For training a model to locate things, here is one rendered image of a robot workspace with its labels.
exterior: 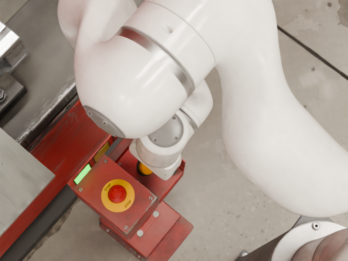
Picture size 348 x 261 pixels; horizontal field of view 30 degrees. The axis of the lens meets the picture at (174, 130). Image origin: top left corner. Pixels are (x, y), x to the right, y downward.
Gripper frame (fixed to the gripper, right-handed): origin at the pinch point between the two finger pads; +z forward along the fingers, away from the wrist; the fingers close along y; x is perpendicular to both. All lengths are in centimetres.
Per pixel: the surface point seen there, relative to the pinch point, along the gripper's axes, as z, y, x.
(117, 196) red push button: 3.7, -1.2, -10.3
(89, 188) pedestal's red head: 7.2, -7.1, -12.5
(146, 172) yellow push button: 12.3, -0.3, -1.2
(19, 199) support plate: -14.4, -13.1, -23.5
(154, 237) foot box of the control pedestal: 72, 12, -7
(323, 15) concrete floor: 84, 8, 95
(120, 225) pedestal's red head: 6.3, 3.2, -14.4
